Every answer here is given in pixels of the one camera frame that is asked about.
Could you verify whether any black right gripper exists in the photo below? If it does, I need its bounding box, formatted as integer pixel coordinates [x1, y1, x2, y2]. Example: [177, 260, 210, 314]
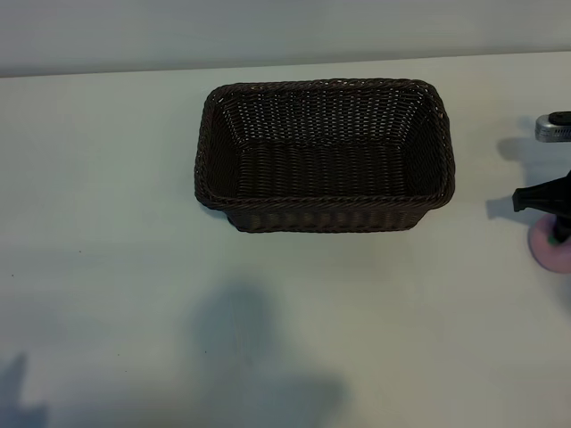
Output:
[512, 171, 571, 245]

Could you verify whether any dark brown wicker basket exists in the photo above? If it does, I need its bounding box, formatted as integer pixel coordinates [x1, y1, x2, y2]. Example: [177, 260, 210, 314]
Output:
[194, 78, 457, 234]

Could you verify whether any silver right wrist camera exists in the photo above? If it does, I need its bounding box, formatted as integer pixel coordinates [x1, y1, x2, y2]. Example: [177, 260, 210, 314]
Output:
[534, 113, 571, 144]

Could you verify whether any pink peach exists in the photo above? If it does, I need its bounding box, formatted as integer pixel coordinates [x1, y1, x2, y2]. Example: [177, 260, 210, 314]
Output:
[528, 214, 571, 272]

